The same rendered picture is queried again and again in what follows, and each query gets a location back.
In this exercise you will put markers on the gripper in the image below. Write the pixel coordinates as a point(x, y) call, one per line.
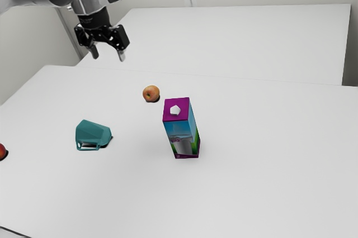
point(95, 24)

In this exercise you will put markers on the teal faceted mug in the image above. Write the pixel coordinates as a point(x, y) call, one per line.
point(92, 135)

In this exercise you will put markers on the red yellow apple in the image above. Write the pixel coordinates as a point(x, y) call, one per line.
point(151, 93)

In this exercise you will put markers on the purple blue milk carton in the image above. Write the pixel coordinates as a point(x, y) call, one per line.
point(181, 129)

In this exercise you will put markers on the red peach fruit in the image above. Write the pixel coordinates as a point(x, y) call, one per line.
point(2, 151)

